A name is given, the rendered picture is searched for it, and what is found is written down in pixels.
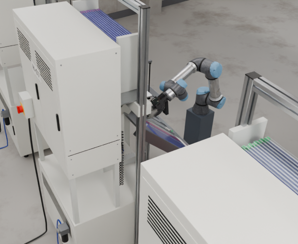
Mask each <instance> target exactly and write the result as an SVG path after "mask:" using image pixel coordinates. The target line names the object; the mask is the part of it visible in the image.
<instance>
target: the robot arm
mask: <svg viewBox="0 0 298 244"><path fill-rule="evenodd" d="M195 72H201V73H204V74H205V77H206V79H208V85H209V87H199V88H198V89H197V92H196V99H195V104H194V106H193V108H192V111H193V112H194V113H195V114H197V115H206V114H208V113H209V106H208V105H210V106H212V107H215V108H217V109H221V108H222V107H223V105H224V103H225V101H226V97H224V96H222V92H221V91H220V85H219V77H220V75H221V73H222V65H221V64H220V63H218V62H216V61H212V60H209V59H207V58H203V57H199V58H195V59H193V60H191V61H189V62H188V63H187V65H186V66H185V67H184V68H183V69H182V70H181V71H179V72H178V73H177V74H176V75H175V76H173V77H172V78H171V79H170V80H169V81H167V82H166V81H162V82H161V84H160V86H159V88H160V90H161V91H163V92H162V93H161V94H160V95H159V96H158V97H156V96H155V97H154V98H153V99H154V100H153V99H152V100H151V103H152V105H153V106H152V107H151V114H148V115H146V116H147V117H148V118H147V119H150V118H153V117H155V116H157V115H159V114H160V113H161V112H163V113H164V114H165V115H168V114H169V107H168V100H169V101H171V100H172V99H174V98H175V97H177V98H178V99H179V100H180V101H186V100H187V99H188V93H187V91H186V89H185V88H186V87H187V83H186V82H185V81H184V80H185V79H186V78H188V77H189V76H190V75H191V74H192V73H195ZM149 115H150V116H149Z"/></svg>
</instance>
